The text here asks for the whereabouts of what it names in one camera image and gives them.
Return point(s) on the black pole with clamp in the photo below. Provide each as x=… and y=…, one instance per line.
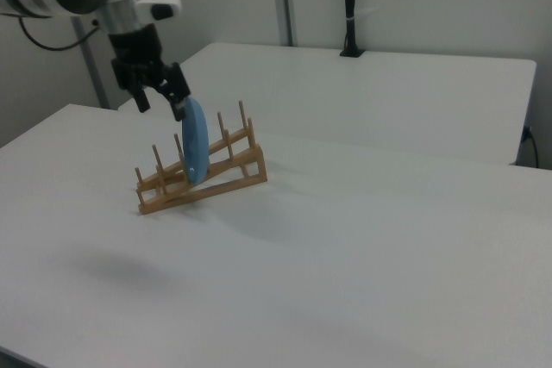
x=350, y=6

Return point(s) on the blue round plate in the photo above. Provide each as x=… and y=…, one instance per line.
x=196, y=144

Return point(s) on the wooden plate rack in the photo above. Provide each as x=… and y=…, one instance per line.
x=224, y=180

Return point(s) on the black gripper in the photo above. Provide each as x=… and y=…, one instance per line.
x=136, y=51

